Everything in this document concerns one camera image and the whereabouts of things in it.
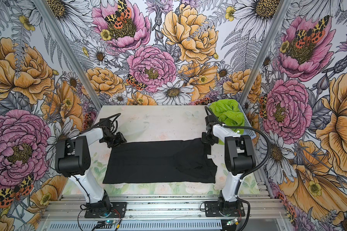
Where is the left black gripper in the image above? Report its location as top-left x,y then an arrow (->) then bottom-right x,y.
99,132 -> 126,149

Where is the black garment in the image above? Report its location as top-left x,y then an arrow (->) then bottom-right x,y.
103,138 -> 217,184

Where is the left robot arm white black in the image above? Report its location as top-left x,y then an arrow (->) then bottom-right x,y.
54,113 -> 126,218

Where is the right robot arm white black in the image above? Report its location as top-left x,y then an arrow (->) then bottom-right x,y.
202,115 -> 256,217

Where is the lime green towel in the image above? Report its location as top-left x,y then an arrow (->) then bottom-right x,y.
205,99 -> 245,145

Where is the light blue plastic basket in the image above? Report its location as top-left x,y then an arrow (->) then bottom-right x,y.
205,99 -> 256,141

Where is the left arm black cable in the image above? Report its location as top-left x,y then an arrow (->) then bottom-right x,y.
52,113 -> 122,203

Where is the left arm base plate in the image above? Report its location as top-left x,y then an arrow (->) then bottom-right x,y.
85,202 -> 127,218

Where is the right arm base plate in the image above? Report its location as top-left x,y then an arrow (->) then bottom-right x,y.
204,201 -> 245,217

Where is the aluminium rail frame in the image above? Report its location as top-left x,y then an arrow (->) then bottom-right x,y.
43,194 -> 287,221

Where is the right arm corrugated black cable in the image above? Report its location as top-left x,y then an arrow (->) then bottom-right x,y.
204,106 -> 271,231

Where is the white vented cable duct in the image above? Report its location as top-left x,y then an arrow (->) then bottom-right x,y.
43,219 -> 222,231

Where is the left aluminium corner post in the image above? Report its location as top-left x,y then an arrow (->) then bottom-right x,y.
34,1 -> 103,111

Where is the aluminium corner post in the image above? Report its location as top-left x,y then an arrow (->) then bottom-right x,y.
238,0 -> 292,106
34,1 -> 103,111

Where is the right aluminium corner post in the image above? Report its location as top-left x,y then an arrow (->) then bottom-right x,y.
238,0 -> 292,106

